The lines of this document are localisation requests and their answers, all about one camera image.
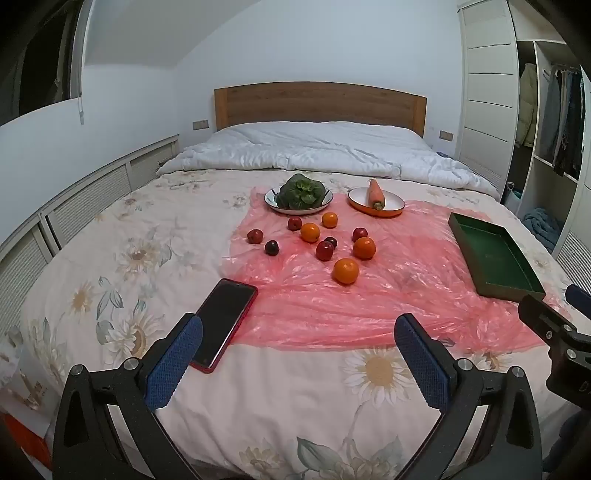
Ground white enamel plate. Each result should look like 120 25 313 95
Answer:
264 185 334 215

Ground white wardrobe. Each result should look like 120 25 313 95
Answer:
455 0 591 278

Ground white bag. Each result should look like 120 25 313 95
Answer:
503 182 525 210

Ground pink plastic sheet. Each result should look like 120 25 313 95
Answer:
222 187 561 354

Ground smartphone in red case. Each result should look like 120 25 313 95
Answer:
189 278 258 374

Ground white slatted radiator cover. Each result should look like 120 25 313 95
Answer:
0 134 181 301

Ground red and blue cloth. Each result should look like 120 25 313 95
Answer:
0 411 51 469

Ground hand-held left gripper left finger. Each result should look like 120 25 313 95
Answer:
53 313 204 480

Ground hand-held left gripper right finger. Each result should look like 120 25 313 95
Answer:
394 313 543 480

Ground wooden headboard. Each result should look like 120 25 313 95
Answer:
213 82 428 139

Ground dark window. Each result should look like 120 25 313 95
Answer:
0 0 88 125

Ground carrot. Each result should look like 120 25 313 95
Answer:
367 179 386 210

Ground dark hanging clothes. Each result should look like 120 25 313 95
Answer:
538 67 587 178

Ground orange rimmed plate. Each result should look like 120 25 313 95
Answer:
348 186 404 219

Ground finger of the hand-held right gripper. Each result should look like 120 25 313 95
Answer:
518 294 591 352
566 284 591 319

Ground green leafy vegetable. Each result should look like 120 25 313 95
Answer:
276 174 329 209

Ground cream hanging jacket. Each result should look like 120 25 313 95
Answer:
516 64 539 148

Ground white duvet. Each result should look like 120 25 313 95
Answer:
157 121 502 201

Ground green tray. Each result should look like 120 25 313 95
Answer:
448 212 547 302

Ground blue towel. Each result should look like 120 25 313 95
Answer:
523 208 564 250

